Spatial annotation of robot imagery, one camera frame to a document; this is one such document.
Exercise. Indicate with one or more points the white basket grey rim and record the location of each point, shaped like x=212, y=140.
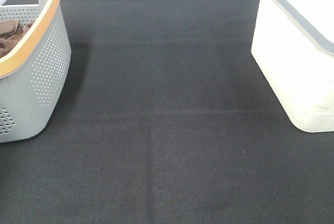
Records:
x=293, y=46

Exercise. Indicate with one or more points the brown towel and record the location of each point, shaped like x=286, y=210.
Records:
x=12, y=31

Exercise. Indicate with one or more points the grey perforated laundry basket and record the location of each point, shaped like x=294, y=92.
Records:
x=34, y=71

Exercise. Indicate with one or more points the black table cloth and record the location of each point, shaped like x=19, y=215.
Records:
x=165, y=117

